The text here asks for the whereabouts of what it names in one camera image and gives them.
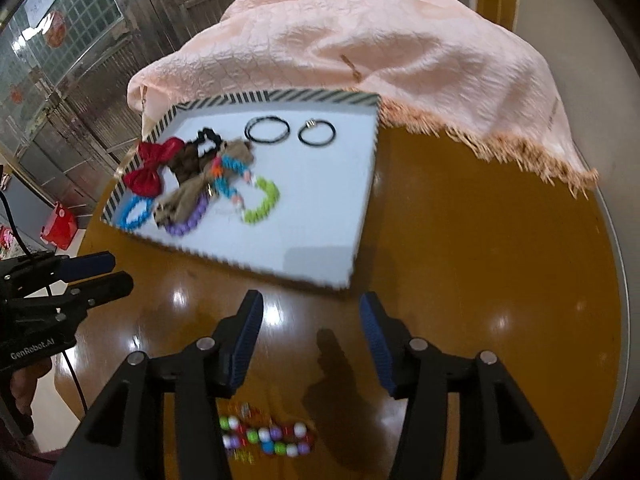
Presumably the blue bead bracelet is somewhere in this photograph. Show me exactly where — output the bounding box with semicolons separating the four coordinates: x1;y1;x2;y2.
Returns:
117;195;158;232

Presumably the multicolour flower bead bracelet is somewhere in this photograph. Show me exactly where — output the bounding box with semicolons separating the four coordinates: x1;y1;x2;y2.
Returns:
208;154;281;226

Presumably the black scalloped hair tie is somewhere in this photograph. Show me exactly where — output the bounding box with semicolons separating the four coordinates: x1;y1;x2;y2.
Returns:
194;127;225;156

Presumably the red satin bow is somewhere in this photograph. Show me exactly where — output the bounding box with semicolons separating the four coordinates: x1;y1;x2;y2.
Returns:
122;136;184;198

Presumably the red round window decoration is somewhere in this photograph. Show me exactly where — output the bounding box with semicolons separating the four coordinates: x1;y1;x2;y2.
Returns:
42;11;66;49

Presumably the striped black white tray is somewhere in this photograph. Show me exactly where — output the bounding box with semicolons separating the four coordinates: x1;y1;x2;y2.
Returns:
100;89;380;289

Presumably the leopard print bow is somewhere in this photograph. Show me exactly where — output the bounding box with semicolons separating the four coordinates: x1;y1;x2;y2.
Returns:
153;139;254;230

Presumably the pink fringed scarf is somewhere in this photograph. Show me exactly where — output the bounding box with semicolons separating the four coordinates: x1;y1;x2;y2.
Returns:
127;0;599;193

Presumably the red bag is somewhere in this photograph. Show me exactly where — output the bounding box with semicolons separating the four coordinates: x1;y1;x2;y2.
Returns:
40;203;78;249

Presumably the person's left hand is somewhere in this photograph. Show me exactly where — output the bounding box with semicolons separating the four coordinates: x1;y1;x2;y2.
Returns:
10;358;52;416

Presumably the brown scrunchie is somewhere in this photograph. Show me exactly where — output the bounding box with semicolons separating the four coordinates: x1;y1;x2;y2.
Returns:
166;141;212;184

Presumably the round multicolour bead bracelet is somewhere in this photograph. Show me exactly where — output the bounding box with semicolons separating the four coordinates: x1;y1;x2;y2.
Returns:
218;413;317;458

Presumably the purple bead bracelet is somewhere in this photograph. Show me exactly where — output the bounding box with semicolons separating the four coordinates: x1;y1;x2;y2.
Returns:
162;192;212;238

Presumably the black hair tie metal clasp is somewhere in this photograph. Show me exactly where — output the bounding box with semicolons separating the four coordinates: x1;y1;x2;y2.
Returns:
297;118;336;148

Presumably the black thin hair tie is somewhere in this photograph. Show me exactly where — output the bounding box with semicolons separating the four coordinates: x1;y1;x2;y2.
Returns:
244;115;292;146

